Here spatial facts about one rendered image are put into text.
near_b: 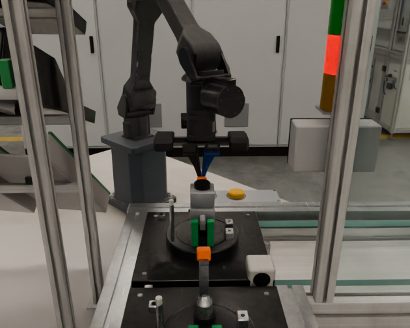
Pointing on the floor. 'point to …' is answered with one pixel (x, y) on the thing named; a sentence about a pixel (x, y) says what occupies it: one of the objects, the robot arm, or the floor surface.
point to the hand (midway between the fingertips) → (201, 164)
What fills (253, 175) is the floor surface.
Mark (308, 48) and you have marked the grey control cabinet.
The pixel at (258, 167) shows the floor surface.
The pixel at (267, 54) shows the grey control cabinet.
